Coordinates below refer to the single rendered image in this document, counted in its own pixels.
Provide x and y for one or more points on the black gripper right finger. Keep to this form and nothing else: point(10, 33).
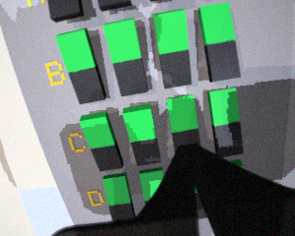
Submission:
point(238, 202)

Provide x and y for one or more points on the grey switch panel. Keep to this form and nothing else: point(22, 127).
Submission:
point(113, 87)

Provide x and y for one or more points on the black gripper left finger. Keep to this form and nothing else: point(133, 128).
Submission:
point(170, 211)

